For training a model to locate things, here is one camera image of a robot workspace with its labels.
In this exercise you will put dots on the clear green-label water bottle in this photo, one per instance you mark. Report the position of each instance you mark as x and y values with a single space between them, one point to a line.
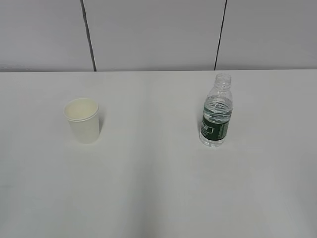
217 112

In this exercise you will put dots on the white paper cup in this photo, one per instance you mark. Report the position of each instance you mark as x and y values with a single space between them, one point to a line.
83 117

